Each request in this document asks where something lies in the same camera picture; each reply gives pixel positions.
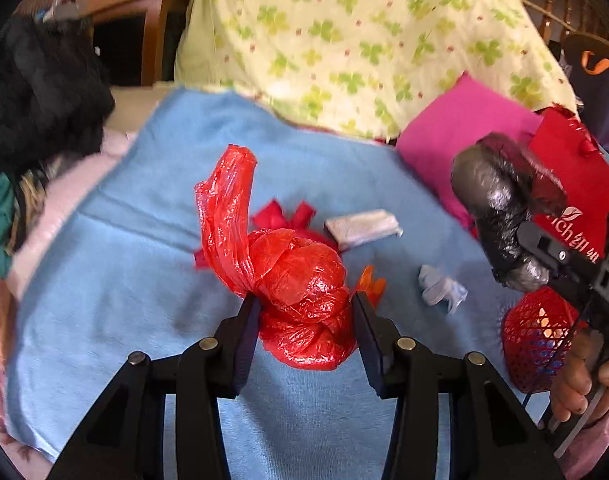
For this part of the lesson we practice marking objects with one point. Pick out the orange wrapper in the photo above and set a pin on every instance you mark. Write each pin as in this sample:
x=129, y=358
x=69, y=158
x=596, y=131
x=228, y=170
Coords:
x=372, y=287

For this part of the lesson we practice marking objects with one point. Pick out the black fluffy cloth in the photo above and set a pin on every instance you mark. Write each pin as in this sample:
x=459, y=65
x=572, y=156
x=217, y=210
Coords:
x=39, y=95

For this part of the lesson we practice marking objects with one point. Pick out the black plastic bag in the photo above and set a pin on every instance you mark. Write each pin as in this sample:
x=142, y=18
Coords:
x=494, y=195

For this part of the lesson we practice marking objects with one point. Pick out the person's right hand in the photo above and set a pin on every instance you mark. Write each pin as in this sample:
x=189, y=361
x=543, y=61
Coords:
x=572, y=385

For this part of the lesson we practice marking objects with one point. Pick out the light blue towel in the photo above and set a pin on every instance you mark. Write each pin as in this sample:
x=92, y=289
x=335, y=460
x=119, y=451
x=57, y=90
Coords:
x=134, y=260

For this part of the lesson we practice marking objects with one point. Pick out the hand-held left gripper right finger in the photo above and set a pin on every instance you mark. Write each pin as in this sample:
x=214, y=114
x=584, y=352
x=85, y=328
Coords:
x=367, y=347

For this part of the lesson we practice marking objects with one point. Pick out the pale pink blanket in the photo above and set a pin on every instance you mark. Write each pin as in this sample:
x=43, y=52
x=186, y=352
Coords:
x=59, y=200

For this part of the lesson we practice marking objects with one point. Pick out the clover print yellow quilt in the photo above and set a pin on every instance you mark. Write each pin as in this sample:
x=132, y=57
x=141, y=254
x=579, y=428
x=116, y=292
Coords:
x=359, y=35

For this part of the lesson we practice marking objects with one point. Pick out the red paper gift bag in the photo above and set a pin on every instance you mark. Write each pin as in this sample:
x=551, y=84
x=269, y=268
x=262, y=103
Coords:
x=579, y=185

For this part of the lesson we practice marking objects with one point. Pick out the red woven cloth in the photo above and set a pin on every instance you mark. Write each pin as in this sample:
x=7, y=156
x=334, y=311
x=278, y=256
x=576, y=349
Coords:
x=279, y=217

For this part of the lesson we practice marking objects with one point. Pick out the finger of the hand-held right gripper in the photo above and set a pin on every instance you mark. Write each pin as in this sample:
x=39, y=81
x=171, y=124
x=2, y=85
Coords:
x=559, y=260

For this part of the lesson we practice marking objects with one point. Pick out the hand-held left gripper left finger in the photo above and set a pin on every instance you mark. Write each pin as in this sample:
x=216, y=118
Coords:
x=248, y=345

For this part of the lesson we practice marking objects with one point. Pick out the person's right forearm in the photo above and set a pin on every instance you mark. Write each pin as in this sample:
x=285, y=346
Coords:
x=592, y=447

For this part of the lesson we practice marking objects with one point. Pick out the red plastic bag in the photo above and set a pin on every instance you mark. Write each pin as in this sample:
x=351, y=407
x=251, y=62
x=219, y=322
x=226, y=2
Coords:
x=299, y=285

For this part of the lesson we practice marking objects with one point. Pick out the white plastic scrap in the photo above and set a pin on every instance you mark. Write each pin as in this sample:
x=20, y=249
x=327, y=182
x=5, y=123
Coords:
x=442, y=290

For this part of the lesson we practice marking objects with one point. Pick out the red mesh plastic basket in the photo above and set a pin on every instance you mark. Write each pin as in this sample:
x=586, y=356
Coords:
x=529, y=350

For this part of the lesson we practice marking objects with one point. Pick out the white printed box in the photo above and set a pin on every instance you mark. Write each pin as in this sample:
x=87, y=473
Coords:
x=362, y=227

